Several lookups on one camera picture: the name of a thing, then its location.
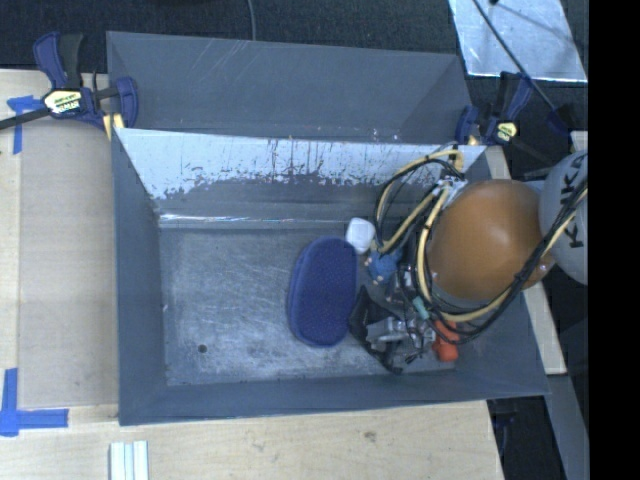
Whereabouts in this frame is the orange-red toy object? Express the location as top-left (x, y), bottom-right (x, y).
top-left (430, 319), bottom-right (460, 363)

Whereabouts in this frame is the small blue toy figure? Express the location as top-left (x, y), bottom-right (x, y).
top-left (366, 248), bottom-right (404, 285)

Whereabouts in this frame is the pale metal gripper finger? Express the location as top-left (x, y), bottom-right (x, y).
top-left (383, 339), bottom-right (426, 365)
top-left (366, 317), bottom-right (409, 343)

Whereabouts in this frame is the grey metal bin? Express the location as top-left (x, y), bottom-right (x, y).
top-left (105, 30), bottom-right (552, 427)

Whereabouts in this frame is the blue oval sponge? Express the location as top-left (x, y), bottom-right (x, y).
top-left (286, 235), bottom-right (359, 348)

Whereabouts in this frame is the small white rounded object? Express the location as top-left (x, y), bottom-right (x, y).
top-left (345, 217), bottom-right (377, 255)

